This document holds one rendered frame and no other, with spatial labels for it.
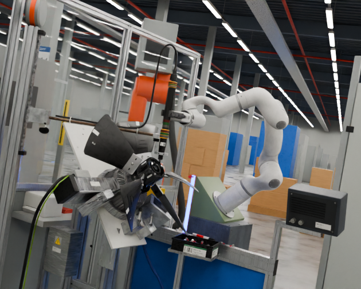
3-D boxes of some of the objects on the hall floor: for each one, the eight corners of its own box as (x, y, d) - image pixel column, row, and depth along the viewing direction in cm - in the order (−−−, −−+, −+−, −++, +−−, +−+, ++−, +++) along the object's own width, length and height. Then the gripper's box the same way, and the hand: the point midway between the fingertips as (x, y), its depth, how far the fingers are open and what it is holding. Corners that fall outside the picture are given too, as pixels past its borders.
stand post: (43, 389, 264) (79, 167, 262) (56, 384, 271) (91, 167, 270) (49, 393, 261) (86, 168, 260) (62, 387, 269) (98, 169, 267)
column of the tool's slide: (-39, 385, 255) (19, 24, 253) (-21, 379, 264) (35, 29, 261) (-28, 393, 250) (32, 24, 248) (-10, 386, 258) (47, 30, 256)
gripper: (173, 108, 275) (153, 104, 260) (199, 112, 266) (180, 107, 251) (171, 122, 275) (150, 118, 260) (197, 127, 266) (177, 122, 251)
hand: (167, 113), depth 257 cm, fingers closed on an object, 4 cm apart
